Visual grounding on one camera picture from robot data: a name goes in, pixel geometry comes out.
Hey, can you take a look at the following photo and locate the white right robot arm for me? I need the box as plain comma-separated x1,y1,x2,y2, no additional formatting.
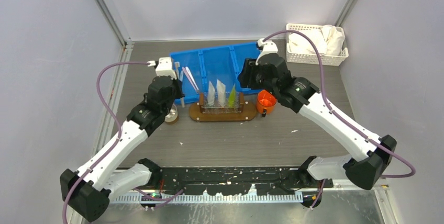
238,53,397,190

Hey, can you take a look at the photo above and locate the silver metal cup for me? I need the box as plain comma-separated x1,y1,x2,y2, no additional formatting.
164,104,179,125

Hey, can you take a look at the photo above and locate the white plastic basket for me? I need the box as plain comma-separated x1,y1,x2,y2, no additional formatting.
286,23,349,66

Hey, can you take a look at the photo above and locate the white toothpaste tube green cap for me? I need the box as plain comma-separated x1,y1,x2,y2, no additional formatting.
207,81,216,107

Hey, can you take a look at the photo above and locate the yellow-green toothpaste tube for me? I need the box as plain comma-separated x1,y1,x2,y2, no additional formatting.
228,84,236,108

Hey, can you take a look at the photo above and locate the white crumpled cloth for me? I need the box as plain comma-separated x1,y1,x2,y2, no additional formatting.
288,25,345,56

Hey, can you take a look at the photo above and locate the pink toothbrush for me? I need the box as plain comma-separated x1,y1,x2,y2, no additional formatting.
182,66,199,94

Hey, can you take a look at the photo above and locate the white toothbrush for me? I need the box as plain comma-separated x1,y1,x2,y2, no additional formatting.
185,66,199,93

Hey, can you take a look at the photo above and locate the orange plastic mug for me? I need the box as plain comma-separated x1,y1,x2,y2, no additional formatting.
256,90,277,117

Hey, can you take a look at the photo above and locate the clear textured toothbrush holder rack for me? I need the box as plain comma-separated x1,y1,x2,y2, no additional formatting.
197,92,245,114

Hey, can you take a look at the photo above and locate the aluminium frame rail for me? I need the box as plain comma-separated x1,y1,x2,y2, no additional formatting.
80,0,134,50

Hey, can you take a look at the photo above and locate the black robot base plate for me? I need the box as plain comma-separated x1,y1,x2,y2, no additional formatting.
137,166,333,196

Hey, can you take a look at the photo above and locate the white toothpaste tube orange cap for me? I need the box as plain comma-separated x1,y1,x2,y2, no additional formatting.
216,79,226,107

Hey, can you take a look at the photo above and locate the grey toothbrush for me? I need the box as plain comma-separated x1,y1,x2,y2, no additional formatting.
174,61,185,108

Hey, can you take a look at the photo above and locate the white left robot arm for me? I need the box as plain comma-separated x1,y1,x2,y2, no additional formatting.
60,76,184,223

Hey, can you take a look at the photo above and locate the blue plastic divided bin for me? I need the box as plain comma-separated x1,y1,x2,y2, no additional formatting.
170,41,259,95

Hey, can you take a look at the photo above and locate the brown wooden oval tray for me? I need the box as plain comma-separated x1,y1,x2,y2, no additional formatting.
188,102,257,122

